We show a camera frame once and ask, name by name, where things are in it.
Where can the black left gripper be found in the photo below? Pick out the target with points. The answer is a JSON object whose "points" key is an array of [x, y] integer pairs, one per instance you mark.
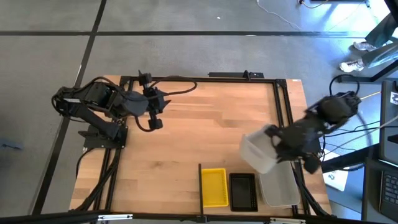
{"points": [[150, 101]]}

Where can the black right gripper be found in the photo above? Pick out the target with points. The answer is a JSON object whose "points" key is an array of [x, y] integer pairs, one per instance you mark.
{"points": [[292, 143]]}

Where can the black slotted plastic basket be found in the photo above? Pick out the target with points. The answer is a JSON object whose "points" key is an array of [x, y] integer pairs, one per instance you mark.
{"points": [[243, 193]]}

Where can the yellow slotted plastic basket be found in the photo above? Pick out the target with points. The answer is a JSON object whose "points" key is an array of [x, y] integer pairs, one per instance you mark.
{"points": [[214, 188]]}

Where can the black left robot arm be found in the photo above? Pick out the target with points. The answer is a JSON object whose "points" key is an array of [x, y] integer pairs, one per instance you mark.
{"points": [[93, 119]]}

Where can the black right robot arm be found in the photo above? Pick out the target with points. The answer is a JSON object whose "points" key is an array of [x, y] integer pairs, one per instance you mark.
{"points": [[335, 109]]}

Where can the black flat clamped bar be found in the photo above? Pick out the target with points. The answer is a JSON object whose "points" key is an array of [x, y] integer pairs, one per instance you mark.
{"points": [[230, 75]]}

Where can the white paper sheet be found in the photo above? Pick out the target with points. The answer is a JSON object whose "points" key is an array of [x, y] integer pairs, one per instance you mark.
{"points": [[335, 179]]}

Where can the person's white shoe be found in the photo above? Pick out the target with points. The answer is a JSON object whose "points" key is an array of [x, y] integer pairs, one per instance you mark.
{"points": [[351, 66], [363, 46]]}

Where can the black keyboard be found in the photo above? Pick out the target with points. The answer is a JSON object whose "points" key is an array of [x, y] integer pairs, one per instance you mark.
{"points": [[390, 196]]}

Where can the person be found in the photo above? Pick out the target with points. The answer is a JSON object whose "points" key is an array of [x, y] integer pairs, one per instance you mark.
{"points": [[379, 34]]}

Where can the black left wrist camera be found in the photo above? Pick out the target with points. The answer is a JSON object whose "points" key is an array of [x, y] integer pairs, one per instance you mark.
{"points": [[155, 124]]}

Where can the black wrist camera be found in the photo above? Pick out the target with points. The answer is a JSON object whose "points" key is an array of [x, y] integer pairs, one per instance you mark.
{"points": [[311, 165], [155, 124]]}

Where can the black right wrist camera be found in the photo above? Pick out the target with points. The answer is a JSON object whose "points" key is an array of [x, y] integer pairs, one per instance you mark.
{"points": [[311, 165]]}

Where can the black aluminium table frame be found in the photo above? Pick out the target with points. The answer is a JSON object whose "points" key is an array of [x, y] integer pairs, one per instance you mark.
{"points": [[217, 80]]}

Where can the black desk frame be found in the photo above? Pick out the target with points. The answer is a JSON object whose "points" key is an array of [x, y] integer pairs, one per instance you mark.
{"points": [[342, 160]]}

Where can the silver frame bracket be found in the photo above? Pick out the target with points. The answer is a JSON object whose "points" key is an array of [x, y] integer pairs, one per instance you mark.
{"points": [[287, 221], [115, 217]]}

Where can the black metal shelf frame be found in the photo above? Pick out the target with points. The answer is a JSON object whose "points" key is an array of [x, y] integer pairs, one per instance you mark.
{"points": [[200, 186]]}

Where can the small black camera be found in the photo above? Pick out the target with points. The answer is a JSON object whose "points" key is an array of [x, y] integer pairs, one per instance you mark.
{"points": [[201, 219]]}

